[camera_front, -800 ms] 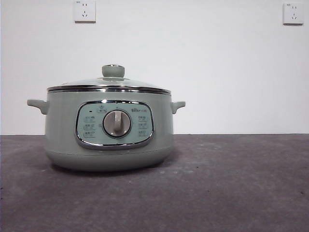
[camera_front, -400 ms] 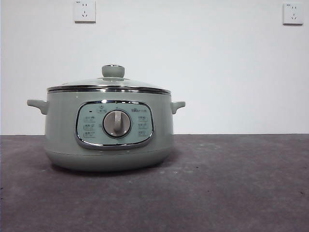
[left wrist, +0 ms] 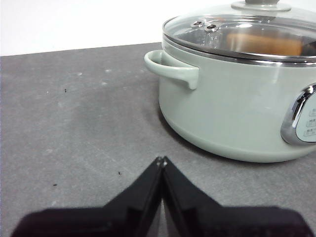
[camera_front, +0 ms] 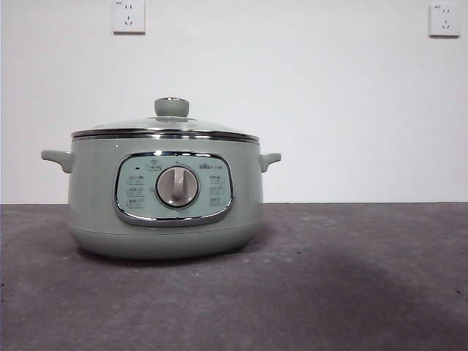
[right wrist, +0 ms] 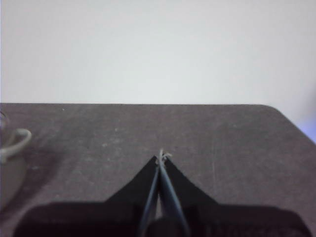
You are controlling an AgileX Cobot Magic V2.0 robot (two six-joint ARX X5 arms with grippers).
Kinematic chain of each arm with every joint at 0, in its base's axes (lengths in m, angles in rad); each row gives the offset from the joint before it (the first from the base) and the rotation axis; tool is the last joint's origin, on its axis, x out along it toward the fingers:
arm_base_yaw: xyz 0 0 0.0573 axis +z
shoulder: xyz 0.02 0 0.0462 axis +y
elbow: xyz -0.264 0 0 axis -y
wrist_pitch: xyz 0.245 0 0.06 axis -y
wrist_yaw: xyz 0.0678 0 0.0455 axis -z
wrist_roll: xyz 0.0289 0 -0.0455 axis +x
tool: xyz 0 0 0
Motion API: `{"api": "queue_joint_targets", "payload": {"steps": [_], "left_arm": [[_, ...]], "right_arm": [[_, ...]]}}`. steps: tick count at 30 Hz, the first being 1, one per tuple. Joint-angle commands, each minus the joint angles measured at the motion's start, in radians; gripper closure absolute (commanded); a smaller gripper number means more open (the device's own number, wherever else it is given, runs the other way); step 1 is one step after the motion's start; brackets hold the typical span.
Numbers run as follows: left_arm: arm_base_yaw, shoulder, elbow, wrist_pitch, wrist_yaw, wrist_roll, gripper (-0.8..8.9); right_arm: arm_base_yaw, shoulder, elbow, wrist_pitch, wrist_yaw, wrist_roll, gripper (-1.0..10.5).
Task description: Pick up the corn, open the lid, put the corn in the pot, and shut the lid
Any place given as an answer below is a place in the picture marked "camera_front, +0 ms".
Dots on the glass lid with green knob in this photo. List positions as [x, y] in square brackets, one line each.
[172, 108]

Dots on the pale green electric pot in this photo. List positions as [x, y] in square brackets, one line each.
[91, 212]

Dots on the white wall socket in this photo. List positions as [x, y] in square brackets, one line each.
[444, 22]
[128, 18]

